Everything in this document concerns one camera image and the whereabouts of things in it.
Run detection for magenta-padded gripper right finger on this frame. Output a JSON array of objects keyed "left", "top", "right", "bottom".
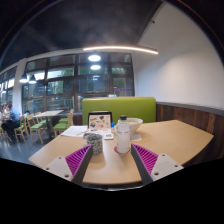
[{"left": 130, "top": 143, "right": 185, "bottom": 186}]

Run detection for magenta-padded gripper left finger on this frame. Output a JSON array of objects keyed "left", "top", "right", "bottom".
[{"left": 43, "top": 144, "right": 94, "bottom": 186}]

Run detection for clear plastic water bottle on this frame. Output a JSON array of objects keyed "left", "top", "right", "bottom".
[{"left": 116, "top": 114, "right": 131, "bottom": 155}]

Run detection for speckled grey cup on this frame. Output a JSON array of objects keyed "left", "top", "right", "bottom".
[{"left": 85, "top": 132, "right": 104, "bottom": 156}]

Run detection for white paper sheet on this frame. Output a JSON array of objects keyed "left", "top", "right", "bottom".
[{"left": 61, "top": 125, "right": 89, "bottom": 138}]

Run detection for flat round red coaster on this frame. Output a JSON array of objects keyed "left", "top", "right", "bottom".
[{"left": 113, "top": 145, "right": 132, "bottom": 155}]

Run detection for white bowl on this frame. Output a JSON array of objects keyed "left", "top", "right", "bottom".
[{"left": 126, "top": 117, "right": 144, "bottom": 135}]

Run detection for sticker-covered laptop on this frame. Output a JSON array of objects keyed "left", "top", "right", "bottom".
[{"left": 86, "top": 111, "right": 114, "bottom": 133}]

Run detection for wooden chairs with green seats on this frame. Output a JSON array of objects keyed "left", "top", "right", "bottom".
[{"left": 13, "top": 108, "right": 75, "bottom": 145}]

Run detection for light wooden dining table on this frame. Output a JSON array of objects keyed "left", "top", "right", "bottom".
[{"left": 32, "top": 109, "right": 65, "bottom": 138}]

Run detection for green upholstered booth bench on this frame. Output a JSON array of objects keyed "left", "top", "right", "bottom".
[{"left": 81, "top": 96, "right": 157, "bottom": 127}]

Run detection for person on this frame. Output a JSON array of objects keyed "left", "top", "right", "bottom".
[{"left": 0, "top": 103, "right": 22, "bottom": 144}]

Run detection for black pendant lamps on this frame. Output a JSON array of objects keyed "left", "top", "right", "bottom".
[{"left": 18, "top": 73, "right": 38, "bottom": 85}]

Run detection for long linear ceiling lamp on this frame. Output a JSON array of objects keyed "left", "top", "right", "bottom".
[{"left": 82, "top": 45, "right": 159, "bottom": 56}]

